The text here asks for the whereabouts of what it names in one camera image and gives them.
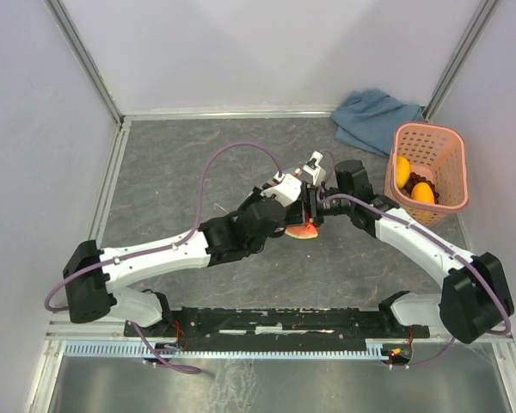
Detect yellow mango left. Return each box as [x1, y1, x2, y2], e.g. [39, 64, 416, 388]
[396, 156, 411, 189]

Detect pink plastic basket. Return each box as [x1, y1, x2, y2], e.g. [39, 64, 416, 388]
[384, 122, 469, 227]

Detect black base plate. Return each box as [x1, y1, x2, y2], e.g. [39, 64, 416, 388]
[143, 307, 430, 353]

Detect clear zip top bag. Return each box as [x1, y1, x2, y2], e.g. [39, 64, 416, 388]
[283, 164, 310, 182]

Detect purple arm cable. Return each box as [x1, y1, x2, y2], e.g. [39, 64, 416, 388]
[316, 148, 513, 369]
[45, 141, 285, 375]

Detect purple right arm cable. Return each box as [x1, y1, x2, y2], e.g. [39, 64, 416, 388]
[316, 148, 513, 369]

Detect blue cloth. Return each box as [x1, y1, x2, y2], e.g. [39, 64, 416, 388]
[331, 89, 424, 157]

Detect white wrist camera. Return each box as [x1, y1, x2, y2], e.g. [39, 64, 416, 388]
[302, 151, 327, 187]
[261, 173, 302, 207]

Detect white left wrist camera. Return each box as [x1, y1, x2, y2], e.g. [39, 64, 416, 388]
[261, 173, 302, 207]

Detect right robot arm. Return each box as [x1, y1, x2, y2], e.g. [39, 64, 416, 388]
[300, 152, 514, 344]

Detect watermelon slice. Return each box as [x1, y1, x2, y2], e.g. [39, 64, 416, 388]
[285, 223, 319, 240]

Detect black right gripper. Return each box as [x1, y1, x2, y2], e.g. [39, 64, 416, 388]
[280, 182, 353, 230]

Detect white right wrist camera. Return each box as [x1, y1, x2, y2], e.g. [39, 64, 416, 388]
[302, 151, 327, 187]

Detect dark red grapes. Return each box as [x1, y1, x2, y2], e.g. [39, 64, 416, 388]
[403, 172, 439, 204]

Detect light blue cable duct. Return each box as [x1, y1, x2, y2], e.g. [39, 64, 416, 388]
[64, 337, 408, 359]

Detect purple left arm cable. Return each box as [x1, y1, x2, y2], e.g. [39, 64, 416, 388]
[45, 141, 285, 375]

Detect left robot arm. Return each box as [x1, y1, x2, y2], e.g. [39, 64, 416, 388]
[63, 183, 302, 336]

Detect orange mango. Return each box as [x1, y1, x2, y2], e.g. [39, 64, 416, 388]
[411, 182, 435, 204]

